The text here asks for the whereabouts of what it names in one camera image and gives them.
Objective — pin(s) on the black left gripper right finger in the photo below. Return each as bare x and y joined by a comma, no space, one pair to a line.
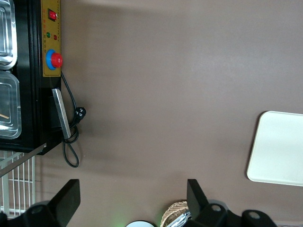
196,198

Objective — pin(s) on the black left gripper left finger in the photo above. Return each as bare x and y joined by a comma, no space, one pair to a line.
66,198

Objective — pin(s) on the beige plastic tray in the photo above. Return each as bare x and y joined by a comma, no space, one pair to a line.
279,149

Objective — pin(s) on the oval wicker basket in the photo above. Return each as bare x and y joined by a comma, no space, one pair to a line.
174,209

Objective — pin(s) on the grey metal strip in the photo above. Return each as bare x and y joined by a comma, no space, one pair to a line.
23,159

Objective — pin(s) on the silver metal plate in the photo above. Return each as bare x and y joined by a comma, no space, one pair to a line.
61,113

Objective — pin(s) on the thin wooden stick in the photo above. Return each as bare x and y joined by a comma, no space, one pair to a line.
4,116

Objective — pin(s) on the stainless steel pan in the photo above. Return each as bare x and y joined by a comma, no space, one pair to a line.
6,35
9,106

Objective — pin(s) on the black food warmer appliance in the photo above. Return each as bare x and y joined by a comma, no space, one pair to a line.
26,94

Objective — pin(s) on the red round knob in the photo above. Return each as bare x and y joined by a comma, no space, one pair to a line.
56,59

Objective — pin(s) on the yellow control panel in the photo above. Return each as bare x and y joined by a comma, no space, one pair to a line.
50,30

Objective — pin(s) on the red rocker switch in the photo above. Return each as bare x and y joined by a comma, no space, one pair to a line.
52,14

